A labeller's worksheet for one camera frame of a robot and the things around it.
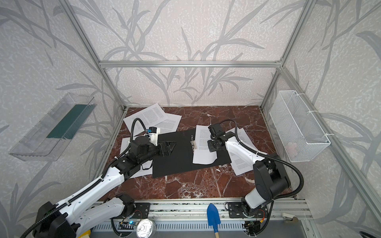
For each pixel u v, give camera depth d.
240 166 0.89
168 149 0.68
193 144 0.96
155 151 0.67
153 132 0.68
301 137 0.61
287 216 0.70
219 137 0.66
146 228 0.65
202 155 0.95
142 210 0.73
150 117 1.16
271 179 0.44
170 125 1.08
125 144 0.99
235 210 0.73
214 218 0.71
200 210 0.75
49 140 0.64
